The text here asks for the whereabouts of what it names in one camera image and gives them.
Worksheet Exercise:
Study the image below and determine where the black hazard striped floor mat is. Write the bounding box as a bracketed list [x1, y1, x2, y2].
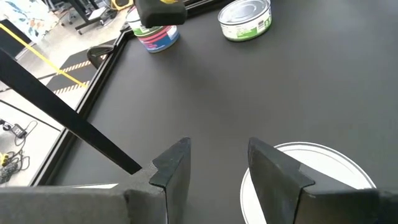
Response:
[46, 39, 121, 94]

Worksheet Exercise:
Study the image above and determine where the black loop handle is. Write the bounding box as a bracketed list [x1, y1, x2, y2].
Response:
[86, 44, 116, 69]

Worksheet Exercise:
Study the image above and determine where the leaf print cloth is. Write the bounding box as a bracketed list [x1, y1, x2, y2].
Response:
[0, 0, 60, 43]

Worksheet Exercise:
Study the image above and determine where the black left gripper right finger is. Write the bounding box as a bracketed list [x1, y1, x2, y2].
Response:
[248, 137, 315, 224]

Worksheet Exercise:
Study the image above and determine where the coiled black cable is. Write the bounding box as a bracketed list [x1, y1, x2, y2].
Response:
[0, 119, 40, 185]

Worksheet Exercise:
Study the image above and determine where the tuna can green label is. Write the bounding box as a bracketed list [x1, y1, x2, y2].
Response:
[217, 0, 273, 42]
[126, 6, 165, 37]
[239, 141, 377, 224]

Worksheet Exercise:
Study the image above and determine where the black power adapter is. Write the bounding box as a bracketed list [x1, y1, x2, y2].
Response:
[9, 123, 28, 138]

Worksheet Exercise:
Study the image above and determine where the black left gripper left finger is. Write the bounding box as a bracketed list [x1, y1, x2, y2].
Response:
[148, 137, 192, 224]

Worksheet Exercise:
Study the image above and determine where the salmon can red blue label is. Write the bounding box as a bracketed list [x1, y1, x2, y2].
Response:
[137, 24, 181, 54]

